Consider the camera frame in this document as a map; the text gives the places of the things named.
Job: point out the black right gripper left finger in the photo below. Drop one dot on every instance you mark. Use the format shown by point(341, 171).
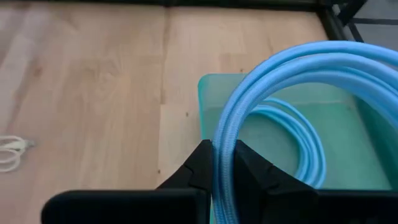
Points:
point(199, 171)

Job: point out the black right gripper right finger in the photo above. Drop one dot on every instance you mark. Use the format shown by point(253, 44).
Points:
point(261, 186)

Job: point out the green translucent plastic bin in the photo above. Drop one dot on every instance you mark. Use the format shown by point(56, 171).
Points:
point(342, 149)

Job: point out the black aluminium table frame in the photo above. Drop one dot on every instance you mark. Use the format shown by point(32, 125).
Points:
point(331, 23)

